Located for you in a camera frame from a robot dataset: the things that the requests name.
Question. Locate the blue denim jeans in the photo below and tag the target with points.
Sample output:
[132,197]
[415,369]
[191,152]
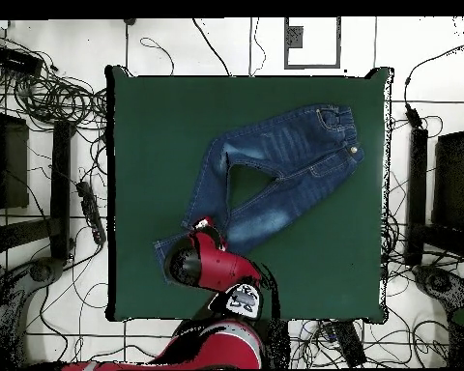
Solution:
[294,147]

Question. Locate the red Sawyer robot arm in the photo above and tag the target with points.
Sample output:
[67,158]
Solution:
[224,266]

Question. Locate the black power strip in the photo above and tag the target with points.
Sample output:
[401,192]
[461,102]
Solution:
[91,210]

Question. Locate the dark green table cloth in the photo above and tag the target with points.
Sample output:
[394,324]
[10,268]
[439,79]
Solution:
[158,116]

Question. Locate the short black bar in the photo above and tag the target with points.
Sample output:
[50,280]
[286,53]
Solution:
[350,344]

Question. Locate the black caster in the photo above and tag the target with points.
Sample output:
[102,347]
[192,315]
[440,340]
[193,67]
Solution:
[129,21]

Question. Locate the long black bar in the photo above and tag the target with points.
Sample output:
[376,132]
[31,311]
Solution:
[417,193]

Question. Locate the black rectangular box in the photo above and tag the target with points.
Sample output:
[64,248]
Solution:
[17,62]

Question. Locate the black frame stand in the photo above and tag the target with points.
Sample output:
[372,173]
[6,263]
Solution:
[61,185]

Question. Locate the grey square floor frame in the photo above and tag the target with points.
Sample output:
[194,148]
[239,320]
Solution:
[312,66]

